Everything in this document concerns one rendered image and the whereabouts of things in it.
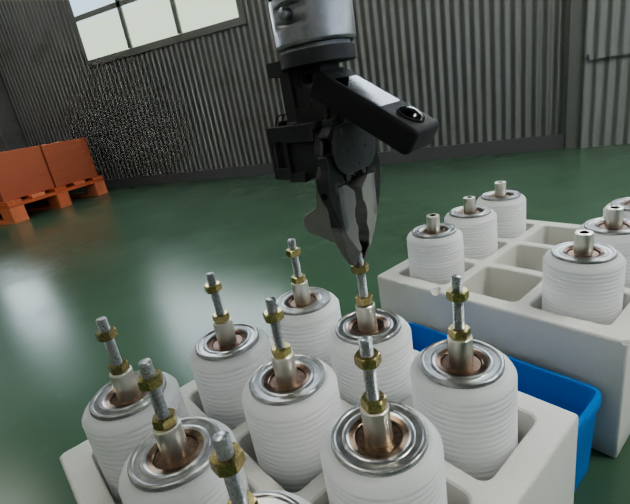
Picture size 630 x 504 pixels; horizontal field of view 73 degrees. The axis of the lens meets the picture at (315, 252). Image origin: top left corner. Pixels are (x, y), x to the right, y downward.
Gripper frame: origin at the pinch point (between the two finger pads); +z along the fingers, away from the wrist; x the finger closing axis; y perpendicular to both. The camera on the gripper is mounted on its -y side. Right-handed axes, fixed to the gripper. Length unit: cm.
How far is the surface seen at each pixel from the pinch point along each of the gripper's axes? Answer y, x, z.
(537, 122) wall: 34, -245, 19
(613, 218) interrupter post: -19.2, -37.9, 7.7
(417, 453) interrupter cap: -12.2, 14.3, 9.0
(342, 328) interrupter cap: 2.9, 1.7, 9.2
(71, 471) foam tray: 21.6, 27.1, 16.5
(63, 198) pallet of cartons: 348, -103, 28
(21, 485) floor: 52, 28, 35
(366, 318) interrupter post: 0.0, 0.9, 7.7
